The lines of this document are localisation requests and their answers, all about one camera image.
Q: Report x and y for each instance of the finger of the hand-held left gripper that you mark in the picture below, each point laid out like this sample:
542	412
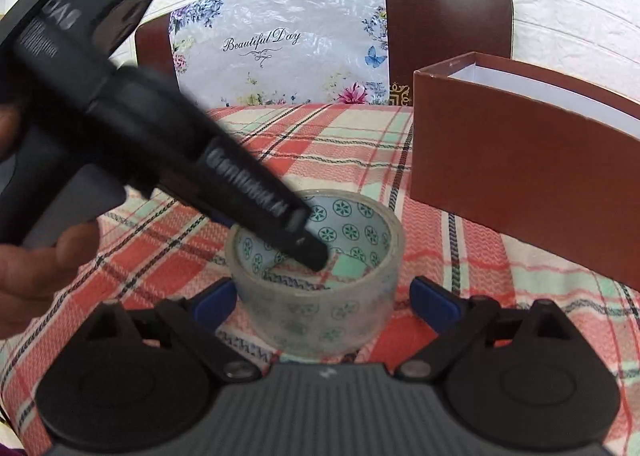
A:
260	206
222	218

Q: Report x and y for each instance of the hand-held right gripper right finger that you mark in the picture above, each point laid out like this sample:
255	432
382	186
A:
432	303

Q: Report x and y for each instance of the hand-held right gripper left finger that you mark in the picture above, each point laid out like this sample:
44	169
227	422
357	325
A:
216	303

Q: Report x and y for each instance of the clear packing tape roll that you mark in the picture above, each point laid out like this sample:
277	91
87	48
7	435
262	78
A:
310	323

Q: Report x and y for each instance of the brown box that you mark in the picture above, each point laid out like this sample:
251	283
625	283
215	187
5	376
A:
500	160

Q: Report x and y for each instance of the person's left hand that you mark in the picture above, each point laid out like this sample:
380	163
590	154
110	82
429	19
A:
35	281

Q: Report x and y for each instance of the plaid blanket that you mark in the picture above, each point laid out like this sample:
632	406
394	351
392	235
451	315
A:
325	135

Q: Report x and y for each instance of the floral pillow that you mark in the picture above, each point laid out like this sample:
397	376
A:
280	35

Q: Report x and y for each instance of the brown wooden headboard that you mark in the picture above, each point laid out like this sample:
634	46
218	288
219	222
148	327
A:
450	20

